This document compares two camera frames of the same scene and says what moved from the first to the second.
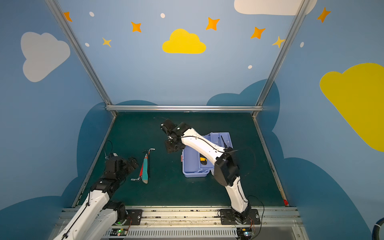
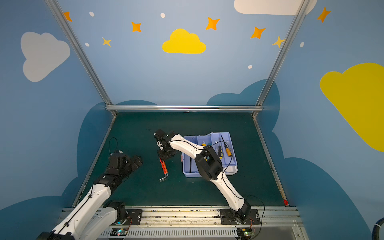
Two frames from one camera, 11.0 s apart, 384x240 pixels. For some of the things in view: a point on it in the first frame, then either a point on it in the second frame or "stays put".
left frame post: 81,54 stays put
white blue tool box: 195,163 stays put
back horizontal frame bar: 184,108 stays put
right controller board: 244,233 stays put
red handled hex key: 140,175 → 164,167
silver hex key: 148,161 → 190,165
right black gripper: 171,141 → 163,149
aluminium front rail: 282,223 stays put
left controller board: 119,232 stays put
